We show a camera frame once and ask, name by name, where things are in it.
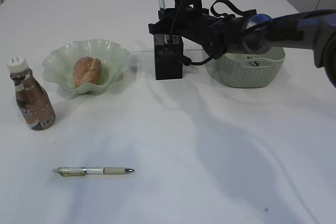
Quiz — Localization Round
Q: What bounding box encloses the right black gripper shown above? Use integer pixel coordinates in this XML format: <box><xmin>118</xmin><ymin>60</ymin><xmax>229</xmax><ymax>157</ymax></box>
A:
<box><xmin>149</xmin><ymin>8</ymin><xmax>225</xmax><ymax>54</ymax></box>

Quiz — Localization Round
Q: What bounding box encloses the sugared bread roll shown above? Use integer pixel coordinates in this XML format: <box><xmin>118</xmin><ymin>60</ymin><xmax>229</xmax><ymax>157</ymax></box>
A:
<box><xmin>72</xmin><ymin>56</ymin><xmax>102</xmax><ymax>88</ymax></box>

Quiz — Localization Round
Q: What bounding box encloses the brown drink bottle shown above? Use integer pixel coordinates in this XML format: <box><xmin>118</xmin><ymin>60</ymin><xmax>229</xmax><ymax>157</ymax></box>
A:
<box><xmin>7</xmin><ymin>57</ymin><xmax>56</xmax><ymax>131</ymax></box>

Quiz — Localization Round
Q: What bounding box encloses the cream grip pen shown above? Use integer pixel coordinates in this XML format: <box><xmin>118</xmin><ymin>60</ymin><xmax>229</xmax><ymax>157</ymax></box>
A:
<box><xmin>52</xmin><ymin>167</ymin><xmax>135</xmax><ymax>177</ymax></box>

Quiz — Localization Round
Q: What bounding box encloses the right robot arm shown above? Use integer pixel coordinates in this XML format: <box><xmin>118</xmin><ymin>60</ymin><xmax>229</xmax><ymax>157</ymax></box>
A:
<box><xmin>148</xmin><ymin>7</ymin><xmax>335</xmax><ymax>84</ymax></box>

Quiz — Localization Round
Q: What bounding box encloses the green plastic woven basket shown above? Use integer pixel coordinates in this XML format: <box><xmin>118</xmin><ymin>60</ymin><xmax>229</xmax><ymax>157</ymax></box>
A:
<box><xmin>215</xmin><ymin>47</ymin><xmax>286</xmax><ymax>88</ymax></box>

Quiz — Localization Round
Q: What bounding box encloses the black square pen holder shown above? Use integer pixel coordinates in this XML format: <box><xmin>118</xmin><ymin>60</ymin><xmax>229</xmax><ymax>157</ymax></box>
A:
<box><xmin>153</xmin><ymin>34</ymin><xmax>183</xmax><ymax>80</ymax></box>

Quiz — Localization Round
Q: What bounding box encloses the green wavy glass plate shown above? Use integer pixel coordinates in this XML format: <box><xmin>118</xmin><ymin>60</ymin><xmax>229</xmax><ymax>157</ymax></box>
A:
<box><xmin>43</xmin><ymin>39</ymin><xmax>130</xmax><ymax>94</ymax></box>

